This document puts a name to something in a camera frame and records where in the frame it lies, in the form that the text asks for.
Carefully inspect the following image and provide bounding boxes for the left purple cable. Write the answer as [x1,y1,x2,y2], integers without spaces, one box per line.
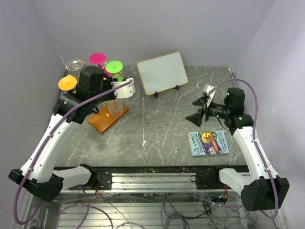
[14,79,133,226]

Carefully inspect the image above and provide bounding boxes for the clear wine glass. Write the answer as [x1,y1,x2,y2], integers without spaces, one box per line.
[194,81,209,99]
[66,59,86,75]
[105,99,123,119]

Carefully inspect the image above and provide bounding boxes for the loose cables under table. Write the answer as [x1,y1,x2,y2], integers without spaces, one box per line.
[54,188,253,229]

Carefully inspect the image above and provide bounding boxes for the green plastic wine glass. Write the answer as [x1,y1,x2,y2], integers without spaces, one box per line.
[105,60,124,82]

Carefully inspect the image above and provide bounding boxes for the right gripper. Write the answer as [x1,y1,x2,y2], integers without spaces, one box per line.
[185,95,231,126]

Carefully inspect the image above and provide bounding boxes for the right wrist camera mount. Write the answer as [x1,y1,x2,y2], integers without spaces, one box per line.
[204,84,216,107]

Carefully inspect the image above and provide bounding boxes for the gold wire glass rack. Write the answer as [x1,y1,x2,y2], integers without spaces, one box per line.
[81,59,129,135]

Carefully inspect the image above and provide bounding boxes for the orange plastic wine glass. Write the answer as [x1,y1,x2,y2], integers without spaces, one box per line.
[58,75,77,93]

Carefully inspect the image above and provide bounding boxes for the pink plastic wine glass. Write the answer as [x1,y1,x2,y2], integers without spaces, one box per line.
[89,52,111,78]

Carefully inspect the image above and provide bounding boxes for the aluminium rail frame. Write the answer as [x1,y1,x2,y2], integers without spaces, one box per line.
[25,166,285,229]

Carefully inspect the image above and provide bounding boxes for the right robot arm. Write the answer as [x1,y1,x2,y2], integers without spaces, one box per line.
[185,85,290,211]

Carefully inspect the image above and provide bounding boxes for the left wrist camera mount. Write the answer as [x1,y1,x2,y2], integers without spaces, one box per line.
[111,78,136,99]

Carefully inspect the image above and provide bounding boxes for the treehouse children's book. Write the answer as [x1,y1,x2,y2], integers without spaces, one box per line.
[188,131,230,157]

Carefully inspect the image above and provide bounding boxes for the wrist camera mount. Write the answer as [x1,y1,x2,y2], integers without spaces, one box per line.
[204,84,216,107]
[111,78,136,99]

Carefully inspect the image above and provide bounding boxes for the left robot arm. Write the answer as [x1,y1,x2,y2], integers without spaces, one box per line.
[9,66,115,202]

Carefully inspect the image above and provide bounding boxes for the small whiteboard wooden frame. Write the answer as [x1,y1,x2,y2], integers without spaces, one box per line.
[136,52,189,96]

